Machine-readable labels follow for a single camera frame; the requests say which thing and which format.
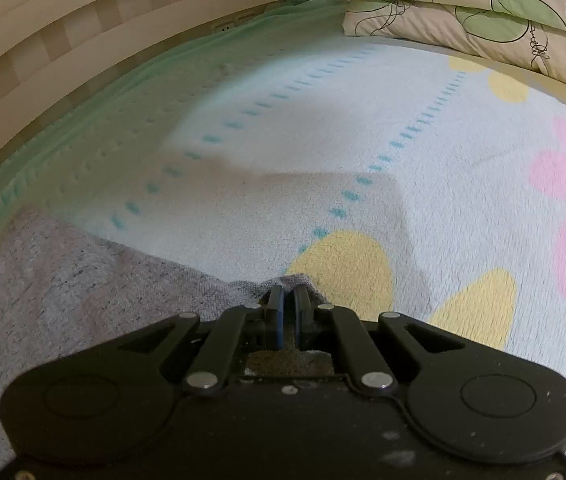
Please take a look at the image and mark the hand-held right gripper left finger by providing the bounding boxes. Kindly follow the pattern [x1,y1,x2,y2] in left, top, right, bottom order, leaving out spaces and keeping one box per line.
[116,285,288,394]

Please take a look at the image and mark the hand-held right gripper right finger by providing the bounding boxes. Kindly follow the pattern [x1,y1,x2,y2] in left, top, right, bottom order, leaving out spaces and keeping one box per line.
[293,284,468,395]

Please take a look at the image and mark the pastel flower print blanket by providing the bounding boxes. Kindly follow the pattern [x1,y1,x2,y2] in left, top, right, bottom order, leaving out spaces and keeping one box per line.
[0,0,566,466]

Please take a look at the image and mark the grey pants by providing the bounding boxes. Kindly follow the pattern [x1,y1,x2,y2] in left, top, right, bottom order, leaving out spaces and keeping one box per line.
[0,207,336,463]

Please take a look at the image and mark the cream wooden bed headboard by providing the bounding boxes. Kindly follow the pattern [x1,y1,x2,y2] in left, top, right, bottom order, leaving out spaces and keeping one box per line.
[0,0,336,203]

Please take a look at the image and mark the wall power outlet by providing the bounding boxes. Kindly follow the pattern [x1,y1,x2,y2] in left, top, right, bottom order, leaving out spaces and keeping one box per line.
[213,12,260,34]

